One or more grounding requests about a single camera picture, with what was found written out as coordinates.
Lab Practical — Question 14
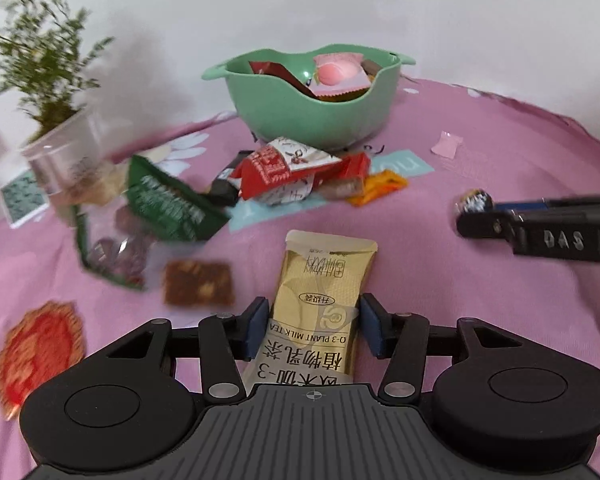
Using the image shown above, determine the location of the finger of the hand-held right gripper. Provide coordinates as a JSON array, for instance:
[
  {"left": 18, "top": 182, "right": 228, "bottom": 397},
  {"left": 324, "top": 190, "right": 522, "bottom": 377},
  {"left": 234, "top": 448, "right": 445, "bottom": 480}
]
[
  {"left": 494, "top": 193, "right": 600, "bottom": 214},
  {"left": 456, "top": 209, "right": 600, "bottom": 264}
]

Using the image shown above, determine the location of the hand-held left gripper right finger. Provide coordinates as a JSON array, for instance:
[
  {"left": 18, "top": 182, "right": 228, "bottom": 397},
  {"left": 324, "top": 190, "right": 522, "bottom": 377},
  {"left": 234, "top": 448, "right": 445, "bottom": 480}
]
[{"left": 359, "top": 294, "right": 523, "bottom": 404}]

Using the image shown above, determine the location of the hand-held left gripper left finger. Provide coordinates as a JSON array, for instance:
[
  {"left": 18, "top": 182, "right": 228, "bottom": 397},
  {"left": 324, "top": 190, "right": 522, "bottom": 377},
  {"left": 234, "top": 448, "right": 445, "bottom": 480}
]
[{"left": 105, "top": 297, "right": 271, "bottom": 404}]

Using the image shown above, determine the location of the blue foil chocolate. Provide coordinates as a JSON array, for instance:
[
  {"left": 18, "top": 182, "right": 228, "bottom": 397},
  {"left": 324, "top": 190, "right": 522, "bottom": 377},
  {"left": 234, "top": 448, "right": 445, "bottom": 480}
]
[{"left": 454, "top": 189, "right": 495, "bottom": 217}]

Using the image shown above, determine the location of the gold milk tea sachet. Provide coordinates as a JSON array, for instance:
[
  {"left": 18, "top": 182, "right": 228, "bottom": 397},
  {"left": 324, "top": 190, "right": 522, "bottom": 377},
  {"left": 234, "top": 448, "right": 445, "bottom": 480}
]
[{"left": 252, "top": 230, "right": 379, "bottom": 391}]

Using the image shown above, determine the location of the green plastic bowl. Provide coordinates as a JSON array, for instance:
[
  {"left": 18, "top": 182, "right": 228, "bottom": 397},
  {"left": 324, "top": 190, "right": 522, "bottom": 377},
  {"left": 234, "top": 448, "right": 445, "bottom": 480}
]
[{"left": 202, "top": 48, "right": 415, "bottom": 152}]

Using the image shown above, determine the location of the pink snack packet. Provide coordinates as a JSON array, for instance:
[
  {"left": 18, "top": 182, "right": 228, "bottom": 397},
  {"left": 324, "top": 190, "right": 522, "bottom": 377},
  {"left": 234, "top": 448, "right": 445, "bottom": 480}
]
[{"left": 312, "top": 52, "right": 372, "bottom": 101}]

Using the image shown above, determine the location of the dark red snack packet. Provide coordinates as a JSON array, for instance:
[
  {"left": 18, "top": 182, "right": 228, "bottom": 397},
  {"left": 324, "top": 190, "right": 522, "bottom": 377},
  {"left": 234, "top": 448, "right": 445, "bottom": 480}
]
[{"left": 248, "top": 60, "right": 316, "bottom": 96}]

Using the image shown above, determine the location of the nut brittle bar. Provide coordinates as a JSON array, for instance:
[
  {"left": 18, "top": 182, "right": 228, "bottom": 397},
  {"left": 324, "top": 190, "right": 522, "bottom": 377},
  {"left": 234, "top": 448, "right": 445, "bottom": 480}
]
[{"left": 162, "top": 260, "right": 235, "bottom": 307}]

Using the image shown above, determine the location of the pink tablecloth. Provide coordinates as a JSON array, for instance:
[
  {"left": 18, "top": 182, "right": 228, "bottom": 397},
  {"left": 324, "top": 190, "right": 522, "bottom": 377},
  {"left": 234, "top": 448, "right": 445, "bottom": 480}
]
[{"left": 0, "top": 77, "right": 600, "bottom": 480}]

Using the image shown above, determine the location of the small pink candy packet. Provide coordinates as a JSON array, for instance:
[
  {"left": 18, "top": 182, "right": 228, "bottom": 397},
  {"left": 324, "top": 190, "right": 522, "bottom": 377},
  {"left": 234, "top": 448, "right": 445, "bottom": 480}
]
[{"left": 431, "top": 131, "right": 463, "bottom": 159}]

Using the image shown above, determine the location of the orange snack packet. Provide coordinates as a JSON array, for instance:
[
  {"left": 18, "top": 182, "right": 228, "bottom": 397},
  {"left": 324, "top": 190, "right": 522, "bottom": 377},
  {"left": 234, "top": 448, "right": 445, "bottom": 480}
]
[{"left": 347, "top": 170, "right": 409, "bottom": 208}]

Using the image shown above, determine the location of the dark brown snack packet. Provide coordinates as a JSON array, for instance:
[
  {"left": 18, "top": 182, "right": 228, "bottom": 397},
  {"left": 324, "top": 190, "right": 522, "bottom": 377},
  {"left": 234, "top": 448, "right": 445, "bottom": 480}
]
[{"left": 207, "top": 151, "right": 255, "bottom": 207}]

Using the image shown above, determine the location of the green packet of dates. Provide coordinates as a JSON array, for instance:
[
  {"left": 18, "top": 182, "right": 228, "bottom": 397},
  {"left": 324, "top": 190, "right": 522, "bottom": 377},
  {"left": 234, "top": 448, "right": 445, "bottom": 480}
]
[{"left": 75, "top": 155, "right": 232, "bottom": 291}]

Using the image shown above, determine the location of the white red snack packet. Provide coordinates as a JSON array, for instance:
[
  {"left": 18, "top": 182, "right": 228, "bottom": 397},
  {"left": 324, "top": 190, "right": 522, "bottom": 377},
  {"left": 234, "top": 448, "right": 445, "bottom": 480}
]
[{"left": 240, "top": 136, "right": 343, "bottom": 202}]

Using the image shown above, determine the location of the red gold paper-cut decoration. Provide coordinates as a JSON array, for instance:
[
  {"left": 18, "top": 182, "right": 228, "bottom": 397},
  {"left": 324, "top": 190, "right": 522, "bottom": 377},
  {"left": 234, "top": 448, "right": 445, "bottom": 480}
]
[{"left": 0, "top": 301, "right": 86, "bottom": 418}]

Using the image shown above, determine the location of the white digital clock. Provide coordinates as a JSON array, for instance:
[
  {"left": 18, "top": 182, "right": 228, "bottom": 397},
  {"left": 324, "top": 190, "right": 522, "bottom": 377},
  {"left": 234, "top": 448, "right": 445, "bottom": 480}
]
[{"left": 0, "top": 170, "right": 49, "bottom": 229}]

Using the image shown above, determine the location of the potted plant in white pot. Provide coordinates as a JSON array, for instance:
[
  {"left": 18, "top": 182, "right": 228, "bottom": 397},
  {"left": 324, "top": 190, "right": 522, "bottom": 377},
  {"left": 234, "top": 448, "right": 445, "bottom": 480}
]
[{"left": 0, "top": 0, "right": 118, "bottom": 211}]

